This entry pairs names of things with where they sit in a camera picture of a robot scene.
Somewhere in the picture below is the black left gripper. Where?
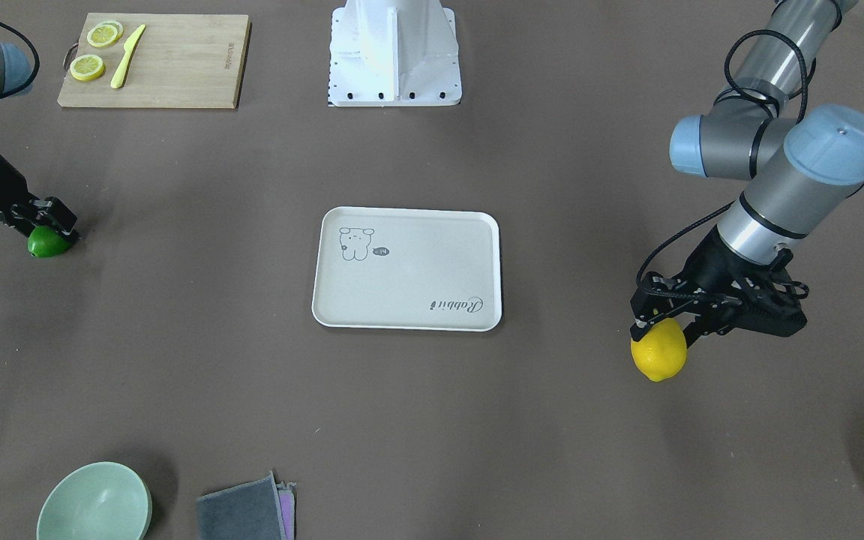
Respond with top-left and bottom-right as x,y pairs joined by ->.
631,229 -> 809,348

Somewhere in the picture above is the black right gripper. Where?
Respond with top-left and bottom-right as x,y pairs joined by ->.
0,156 -> 77,237

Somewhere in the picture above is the yellow lemon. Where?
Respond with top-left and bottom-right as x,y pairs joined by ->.
630,319 -> 687,382

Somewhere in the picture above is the green lime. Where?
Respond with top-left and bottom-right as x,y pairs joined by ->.
27,226 -> 74,259

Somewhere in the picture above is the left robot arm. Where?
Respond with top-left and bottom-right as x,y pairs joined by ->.
631,1 -> 864,345

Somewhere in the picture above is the cream serving tray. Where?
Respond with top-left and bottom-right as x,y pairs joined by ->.
311,206 -> 502,332

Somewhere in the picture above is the yellow plastic knife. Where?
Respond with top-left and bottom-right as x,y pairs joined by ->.
109,24 -> 147,89

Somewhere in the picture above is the wooden cutting board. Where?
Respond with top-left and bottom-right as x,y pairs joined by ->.
58,11 -> 251,110

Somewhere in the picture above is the green ceramic bowl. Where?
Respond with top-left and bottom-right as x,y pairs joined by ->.
35,461 -> 153,539

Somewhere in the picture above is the grey folded cloth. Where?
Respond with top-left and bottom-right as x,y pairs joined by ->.
196,474 -> 296,539

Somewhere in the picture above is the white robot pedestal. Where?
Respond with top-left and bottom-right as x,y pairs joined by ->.
327,1 -> 463,107

